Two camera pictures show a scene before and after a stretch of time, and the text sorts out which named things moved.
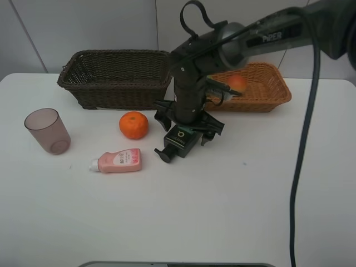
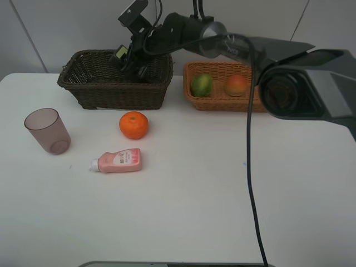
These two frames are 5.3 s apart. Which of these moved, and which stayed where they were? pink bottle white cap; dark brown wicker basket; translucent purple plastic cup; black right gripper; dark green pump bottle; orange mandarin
Moved: dark green pump bottle; black right gripper
Stayed: pink bottle white cap; orange mandarin; translucent purple plastic cup; dark brown wicker basket
